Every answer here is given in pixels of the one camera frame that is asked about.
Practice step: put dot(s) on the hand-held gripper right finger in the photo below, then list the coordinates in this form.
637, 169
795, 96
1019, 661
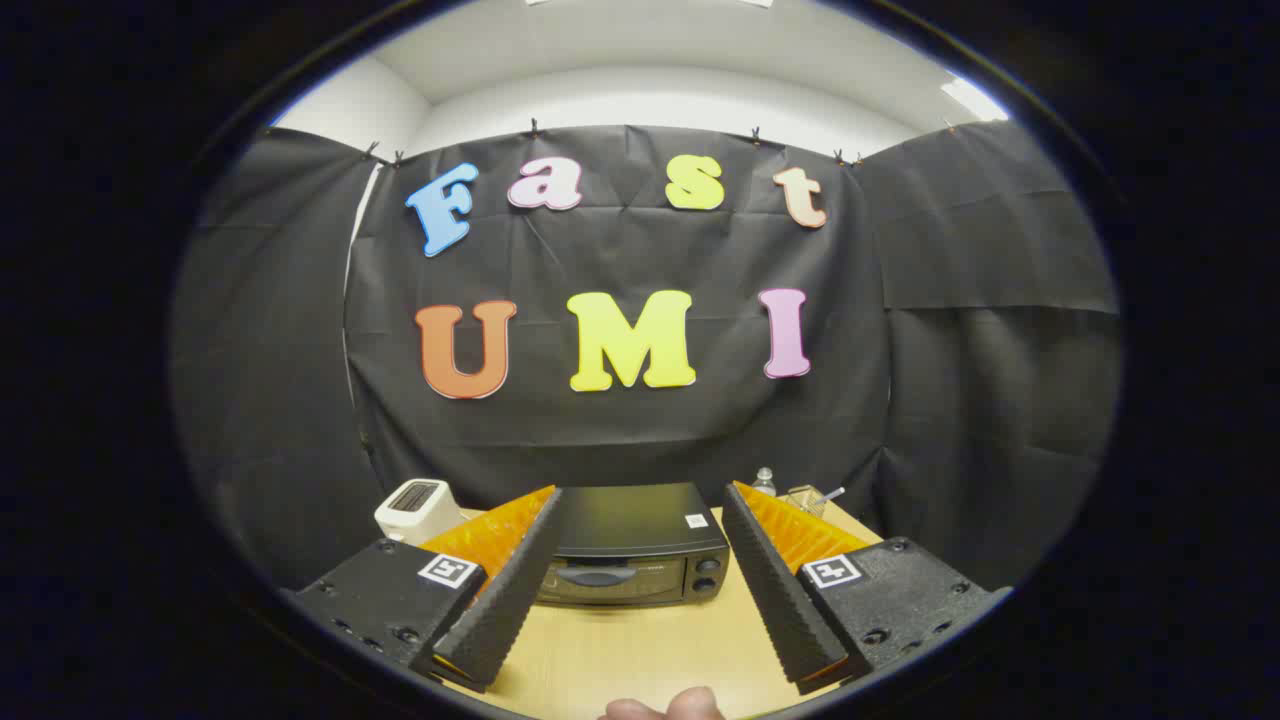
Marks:
775, 590

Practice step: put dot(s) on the white pop-up toaster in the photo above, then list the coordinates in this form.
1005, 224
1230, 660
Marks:
415, 510

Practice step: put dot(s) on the clear plastic bottle green label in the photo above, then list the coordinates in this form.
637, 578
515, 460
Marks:
764, 485

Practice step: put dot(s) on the black toaster oven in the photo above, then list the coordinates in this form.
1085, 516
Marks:
630, 530

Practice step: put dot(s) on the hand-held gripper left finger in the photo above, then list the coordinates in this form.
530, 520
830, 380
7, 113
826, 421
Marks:
510, 600

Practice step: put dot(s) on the silver utensil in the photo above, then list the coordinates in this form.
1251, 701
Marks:
832, 494

